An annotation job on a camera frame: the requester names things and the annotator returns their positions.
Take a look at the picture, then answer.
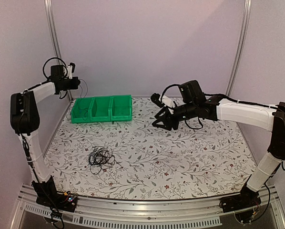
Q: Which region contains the green bin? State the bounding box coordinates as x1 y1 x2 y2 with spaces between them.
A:
90 96 112 122
111 95 132 121
71 97 94 124

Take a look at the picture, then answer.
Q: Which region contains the black cable pile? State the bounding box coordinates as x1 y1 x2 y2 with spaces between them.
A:
88 146 124 175

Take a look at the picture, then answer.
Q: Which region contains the aluminium post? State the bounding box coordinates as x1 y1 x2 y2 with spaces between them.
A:
225 0 252 96
42 0 72 101

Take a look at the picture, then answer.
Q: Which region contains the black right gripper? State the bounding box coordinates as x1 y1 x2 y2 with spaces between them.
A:
152 101 197 131

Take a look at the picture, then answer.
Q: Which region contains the aluminium front frame rail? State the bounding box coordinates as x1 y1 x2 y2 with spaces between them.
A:
10 183 285 229

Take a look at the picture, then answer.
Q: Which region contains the floral patterned table mat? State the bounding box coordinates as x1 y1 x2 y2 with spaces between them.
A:
45 98 256 200

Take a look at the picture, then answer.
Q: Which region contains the green bin left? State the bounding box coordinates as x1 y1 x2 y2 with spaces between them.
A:
71 97 94 124

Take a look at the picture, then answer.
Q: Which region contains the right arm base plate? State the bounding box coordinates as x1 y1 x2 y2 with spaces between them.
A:
219 194 261 224

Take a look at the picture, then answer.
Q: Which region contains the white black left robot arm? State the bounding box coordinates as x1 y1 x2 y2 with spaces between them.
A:
10 63 81 207

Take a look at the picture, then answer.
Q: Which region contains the green bin middle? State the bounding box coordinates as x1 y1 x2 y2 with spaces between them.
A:
90 96 112 122

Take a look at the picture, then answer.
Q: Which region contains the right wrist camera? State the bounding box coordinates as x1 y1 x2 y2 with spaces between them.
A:
150 93 164 108

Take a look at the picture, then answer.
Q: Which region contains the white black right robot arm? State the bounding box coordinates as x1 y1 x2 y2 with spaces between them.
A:
151 80 285 212

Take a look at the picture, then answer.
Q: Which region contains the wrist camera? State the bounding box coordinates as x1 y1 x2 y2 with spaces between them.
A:
66 62 75 79
150 93 164 108

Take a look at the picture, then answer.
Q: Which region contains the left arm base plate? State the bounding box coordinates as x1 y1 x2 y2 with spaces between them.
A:
36 191 78 212

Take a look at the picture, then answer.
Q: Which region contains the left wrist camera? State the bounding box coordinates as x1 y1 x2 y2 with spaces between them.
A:
66 62 75 79

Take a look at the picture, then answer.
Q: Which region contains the aluminium back left post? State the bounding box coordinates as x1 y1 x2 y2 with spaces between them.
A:
42 0 72 101

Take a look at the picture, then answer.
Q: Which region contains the green bin right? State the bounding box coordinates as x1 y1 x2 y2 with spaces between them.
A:
111 95 132 121

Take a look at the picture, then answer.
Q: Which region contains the aluminium back right post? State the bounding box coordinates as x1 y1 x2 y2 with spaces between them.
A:
225 0 252 96

